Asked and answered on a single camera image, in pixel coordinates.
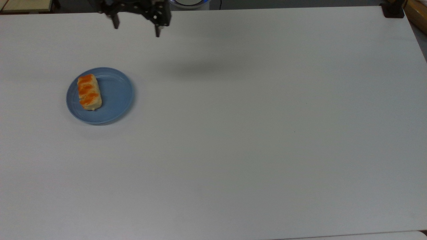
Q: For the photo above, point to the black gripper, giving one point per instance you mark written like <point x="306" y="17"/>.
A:
<point x="133" y="6"/>

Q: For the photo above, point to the orange glazed bread loaf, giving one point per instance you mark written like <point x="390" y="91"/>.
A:
<point x="89" y="92"/>

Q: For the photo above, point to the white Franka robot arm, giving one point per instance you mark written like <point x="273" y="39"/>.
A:
<point x="190" y="3"/>

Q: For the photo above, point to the blue round plate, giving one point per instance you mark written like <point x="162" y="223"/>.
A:
<point x="116" y="96"/>

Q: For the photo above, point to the light wooden board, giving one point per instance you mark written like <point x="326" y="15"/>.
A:
<point x="418" y="15"/>
<point x="23" y="5"/>

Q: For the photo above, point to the black table clamp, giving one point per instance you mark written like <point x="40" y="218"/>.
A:
<point x="393" y="10"/>

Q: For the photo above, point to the white neighbouring table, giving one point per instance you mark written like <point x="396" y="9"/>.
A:
<point x="383" y="237"/>

